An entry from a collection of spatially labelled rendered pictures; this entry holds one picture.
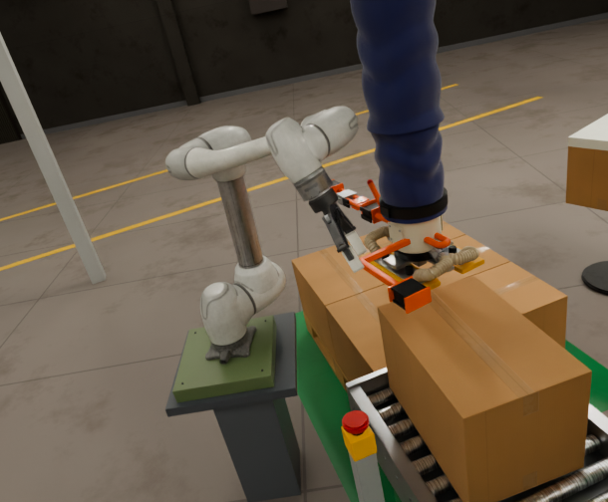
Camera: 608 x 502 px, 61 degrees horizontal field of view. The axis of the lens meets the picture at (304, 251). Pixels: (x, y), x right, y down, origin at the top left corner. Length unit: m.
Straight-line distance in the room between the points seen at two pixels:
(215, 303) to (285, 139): 0.86
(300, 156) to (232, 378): 0.99
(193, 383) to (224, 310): 0.30
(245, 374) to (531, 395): 0.99
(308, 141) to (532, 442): 1.08
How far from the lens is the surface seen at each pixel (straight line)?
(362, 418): 1.39
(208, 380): 2.02
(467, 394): 1.56
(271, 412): 2.21
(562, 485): 1.90
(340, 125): 1.39
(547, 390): 1.61
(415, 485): 1.81
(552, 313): 2.67
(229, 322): 1.99
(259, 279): 2.03
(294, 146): 1.29
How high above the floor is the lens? 2.04
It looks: 27 degrees down
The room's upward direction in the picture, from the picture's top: 12 degrees counter-clockwise
